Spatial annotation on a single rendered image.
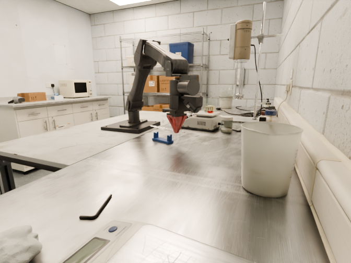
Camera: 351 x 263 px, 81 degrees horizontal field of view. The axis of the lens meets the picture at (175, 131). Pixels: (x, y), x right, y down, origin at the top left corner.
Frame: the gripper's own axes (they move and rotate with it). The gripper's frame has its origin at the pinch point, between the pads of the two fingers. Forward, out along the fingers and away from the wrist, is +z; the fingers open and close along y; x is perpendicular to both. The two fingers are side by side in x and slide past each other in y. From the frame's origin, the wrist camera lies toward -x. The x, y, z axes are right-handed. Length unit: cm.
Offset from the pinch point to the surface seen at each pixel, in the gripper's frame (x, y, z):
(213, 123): 0.6, 29.9, 1.5
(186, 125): 15.4, 26.4, 4.2
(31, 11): 331, 57, -116
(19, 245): -21, -57, 2
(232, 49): 11, 67, -39
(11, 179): 52, -46, 22
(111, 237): -29, -48, 2
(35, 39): 330, 57, -77
